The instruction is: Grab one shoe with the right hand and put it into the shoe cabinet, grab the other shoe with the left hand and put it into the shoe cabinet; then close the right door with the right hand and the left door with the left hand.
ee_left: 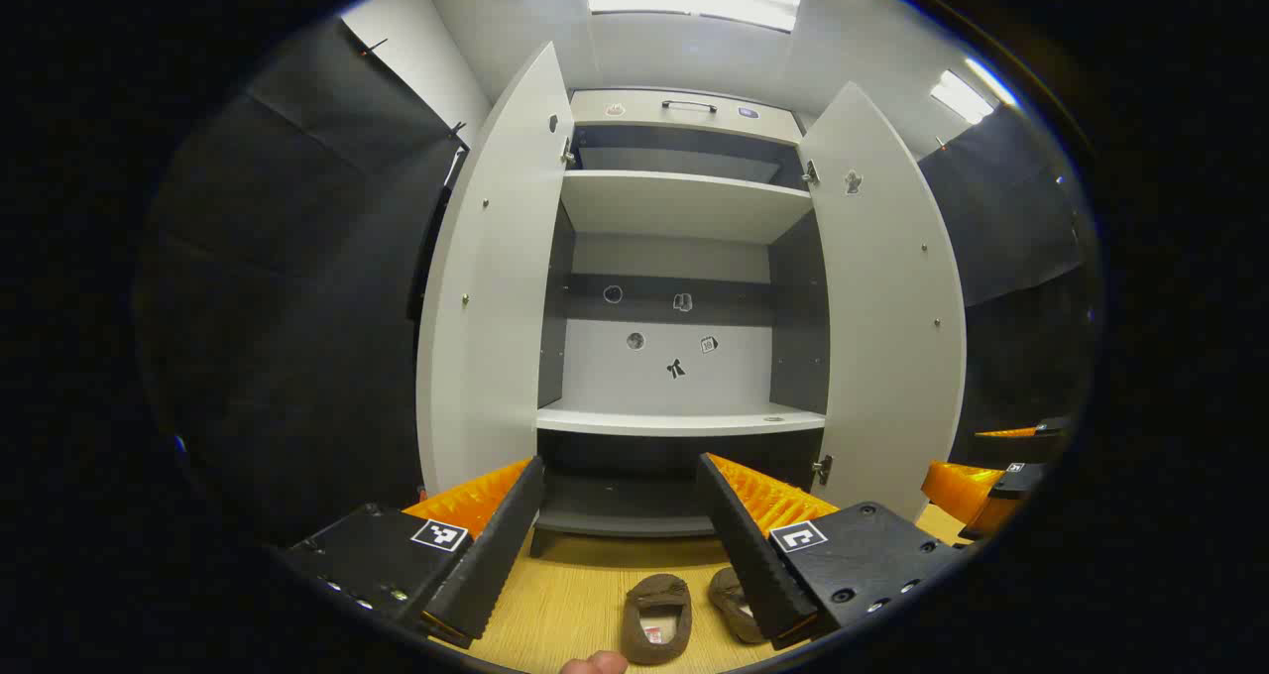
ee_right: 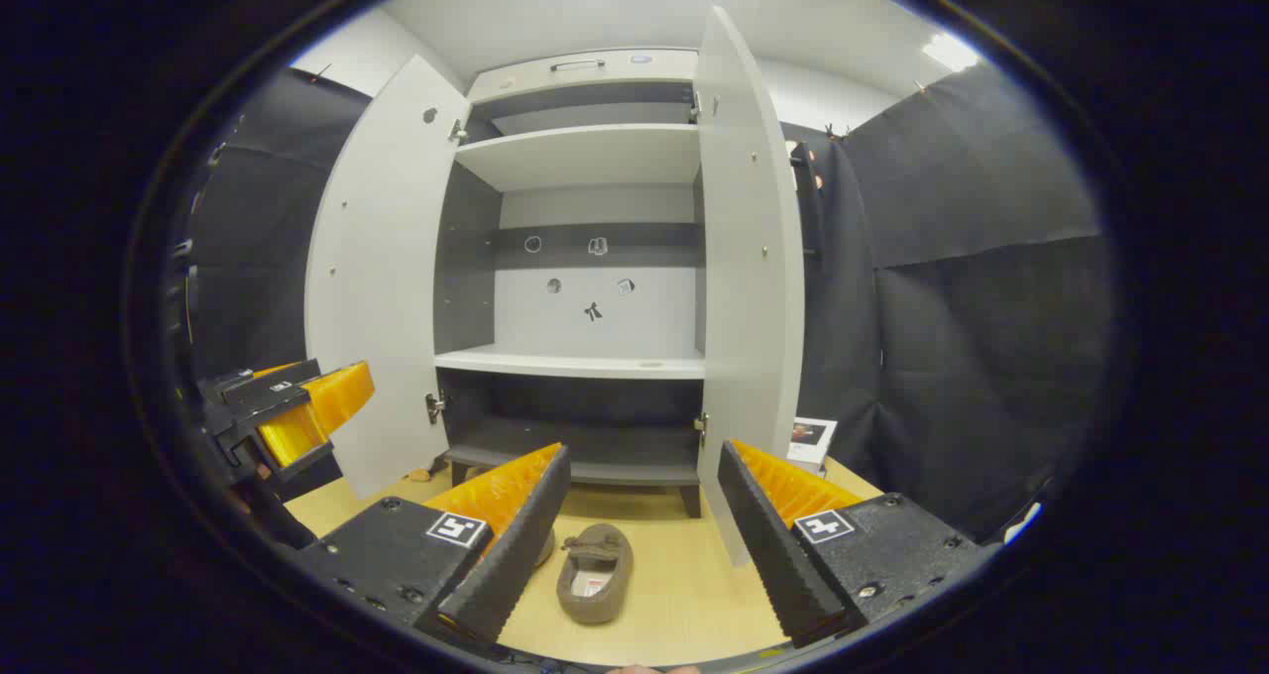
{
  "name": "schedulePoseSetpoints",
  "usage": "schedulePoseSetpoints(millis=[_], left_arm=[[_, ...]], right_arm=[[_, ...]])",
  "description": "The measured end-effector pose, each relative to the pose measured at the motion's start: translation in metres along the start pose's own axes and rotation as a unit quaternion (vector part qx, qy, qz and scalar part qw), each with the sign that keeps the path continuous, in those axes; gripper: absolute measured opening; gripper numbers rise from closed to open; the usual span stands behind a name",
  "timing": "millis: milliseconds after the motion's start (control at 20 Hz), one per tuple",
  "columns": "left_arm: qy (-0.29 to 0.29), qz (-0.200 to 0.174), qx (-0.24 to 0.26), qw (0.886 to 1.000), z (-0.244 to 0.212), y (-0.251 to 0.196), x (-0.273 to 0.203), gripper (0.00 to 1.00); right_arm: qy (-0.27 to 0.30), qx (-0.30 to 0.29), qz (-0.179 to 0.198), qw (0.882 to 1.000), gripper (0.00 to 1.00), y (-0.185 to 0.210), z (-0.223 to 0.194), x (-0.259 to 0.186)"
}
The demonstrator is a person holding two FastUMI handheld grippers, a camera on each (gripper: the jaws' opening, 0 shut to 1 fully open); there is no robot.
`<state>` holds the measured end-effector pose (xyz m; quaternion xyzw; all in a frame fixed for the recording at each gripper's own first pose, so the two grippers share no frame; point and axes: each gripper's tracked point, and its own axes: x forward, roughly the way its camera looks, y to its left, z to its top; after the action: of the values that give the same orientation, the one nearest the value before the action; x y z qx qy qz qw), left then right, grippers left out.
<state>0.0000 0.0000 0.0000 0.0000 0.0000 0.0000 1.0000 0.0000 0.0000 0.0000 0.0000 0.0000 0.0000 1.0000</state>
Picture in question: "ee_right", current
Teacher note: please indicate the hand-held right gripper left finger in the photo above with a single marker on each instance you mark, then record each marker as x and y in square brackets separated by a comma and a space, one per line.
[516, 555]

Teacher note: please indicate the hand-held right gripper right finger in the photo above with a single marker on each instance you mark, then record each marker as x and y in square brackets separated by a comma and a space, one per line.
[773, 555]

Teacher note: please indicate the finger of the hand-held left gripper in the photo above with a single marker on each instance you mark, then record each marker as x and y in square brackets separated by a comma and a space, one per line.
[292, 441]
[268, 389]

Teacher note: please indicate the brown fuzzy slipper shoe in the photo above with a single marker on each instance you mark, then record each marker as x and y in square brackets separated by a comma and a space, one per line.
[615, 565]
[544, 550]

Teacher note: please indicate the white and grey shoe cabinet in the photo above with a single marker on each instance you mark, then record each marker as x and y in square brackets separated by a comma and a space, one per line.
[585, 451]

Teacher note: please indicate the white shoe cabinet door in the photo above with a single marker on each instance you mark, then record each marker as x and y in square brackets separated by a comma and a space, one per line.
[382, 278]
[744, 258]

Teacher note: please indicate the plain white box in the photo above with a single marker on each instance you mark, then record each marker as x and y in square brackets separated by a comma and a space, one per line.
[805, 467]

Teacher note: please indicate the penguin plush toy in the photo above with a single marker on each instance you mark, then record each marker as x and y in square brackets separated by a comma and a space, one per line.
[420, 475]

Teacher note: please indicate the white picture box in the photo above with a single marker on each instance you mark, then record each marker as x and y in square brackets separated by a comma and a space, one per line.
[813, 436]

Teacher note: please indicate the black backdrop cloth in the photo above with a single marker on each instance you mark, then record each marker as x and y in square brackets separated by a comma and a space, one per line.
[991, 307]

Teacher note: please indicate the ceiling light panel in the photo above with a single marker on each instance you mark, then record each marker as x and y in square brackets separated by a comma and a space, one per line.
[950, 52]

